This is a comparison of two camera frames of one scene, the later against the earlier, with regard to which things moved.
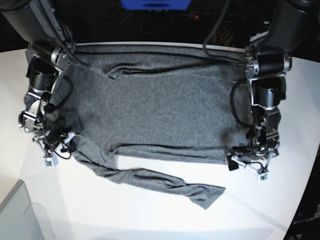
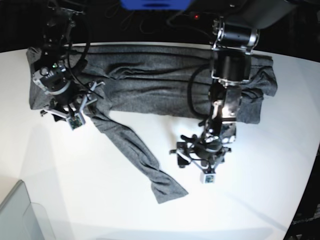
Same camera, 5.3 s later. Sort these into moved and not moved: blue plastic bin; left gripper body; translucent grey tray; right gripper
Moved: left gripper body; right gripper
Not moved: blue plastic bin; translucent grey tray
